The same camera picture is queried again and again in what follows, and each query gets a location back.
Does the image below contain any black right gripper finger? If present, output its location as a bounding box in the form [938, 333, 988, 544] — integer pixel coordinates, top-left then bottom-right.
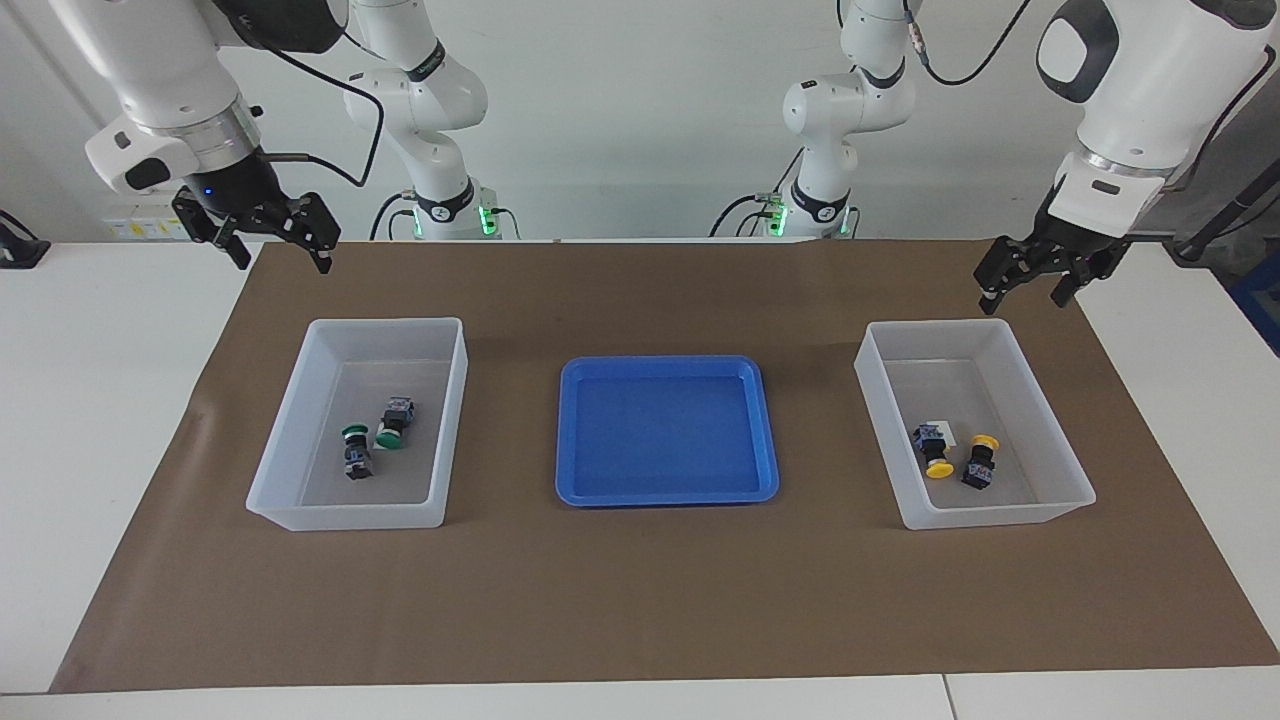
[296, 191, 343, 276]
[213, 213, 255, 273]

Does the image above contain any black base cable bundle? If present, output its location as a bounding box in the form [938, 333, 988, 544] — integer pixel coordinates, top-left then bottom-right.
[708, 148, 807, 240]

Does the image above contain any black stand pole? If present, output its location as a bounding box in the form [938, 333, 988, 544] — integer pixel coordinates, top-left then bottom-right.
[1172, 158, 1280, 264]

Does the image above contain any white wall outlet strip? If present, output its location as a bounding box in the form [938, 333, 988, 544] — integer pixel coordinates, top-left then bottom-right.
[102, 203, 203, 242]

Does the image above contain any brown paper mat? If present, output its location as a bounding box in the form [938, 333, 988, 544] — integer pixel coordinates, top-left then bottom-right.
[50, 238, 1280, 694]

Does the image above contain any black desk object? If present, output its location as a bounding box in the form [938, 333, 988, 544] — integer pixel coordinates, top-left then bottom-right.
[0, 208, 52, 270]

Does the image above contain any green push button switch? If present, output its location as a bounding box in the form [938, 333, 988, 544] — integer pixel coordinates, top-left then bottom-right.
[340, 424, 375, 483]
[374, 396, 417, 452]

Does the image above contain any blue plastic tray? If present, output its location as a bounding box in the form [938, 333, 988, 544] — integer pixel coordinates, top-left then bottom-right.
[555, 355, 781, 508]

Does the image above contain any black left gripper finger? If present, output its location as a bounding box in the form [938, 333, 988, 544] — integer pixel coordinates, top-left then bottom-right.
[1048, 260, 1094, 310]
[974, 238, 1024, 318]

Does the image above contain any translucent white plastic box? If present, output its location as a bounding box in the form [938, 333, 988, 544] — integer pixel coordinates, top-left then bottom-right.
[246, 317, 469, 532]
[854, 319, 1097, 531]

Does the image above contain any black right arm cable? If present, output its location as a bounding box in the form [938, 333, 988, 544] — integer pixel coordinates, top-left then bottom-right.
[255, 28, 387, 190]

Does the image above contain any yellow push button switch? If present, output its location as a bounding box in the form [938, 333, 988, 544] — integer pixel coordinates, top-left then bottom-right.
[911, 421, 957, 482]
[961, 432, 1002, 492]

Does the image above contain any blue crate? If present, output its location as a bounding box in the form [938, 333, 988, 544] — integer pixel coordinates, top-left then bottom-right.
[1228, 254, 1280, 357]

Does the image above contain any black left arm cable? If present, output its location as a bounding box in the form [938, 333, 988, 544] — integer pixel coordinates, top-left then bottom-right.
[900, 0, 1280, 193]

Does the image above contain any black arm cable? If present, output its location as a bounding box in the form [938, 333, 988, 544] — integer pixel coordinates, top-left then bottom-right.
[255, 28, 387, 190]
[900, 0, 1280, 193]

